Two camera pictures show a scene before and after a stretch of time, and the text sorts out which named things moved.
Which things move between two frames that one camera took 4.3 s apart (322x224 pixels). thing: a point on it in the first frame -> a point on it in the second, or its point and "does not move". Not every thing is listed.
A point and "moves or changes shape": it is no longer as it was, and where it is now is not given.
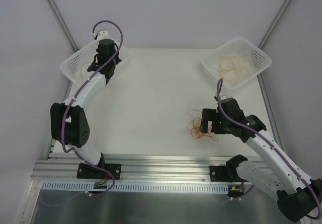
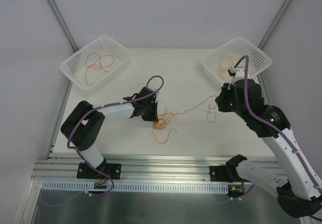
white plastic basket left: [75, 67] does not move
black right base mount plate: [223, 173] does not move
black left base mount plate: [87, 172] does not move
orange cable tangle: [193, 126] moves or changes shape
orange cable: [81, 69] moves or changes shape
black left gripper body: [105, 47] -> [150, 109]
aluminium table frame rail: [63, 167] does not move
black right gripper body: [206, 119] -> [222, 101]
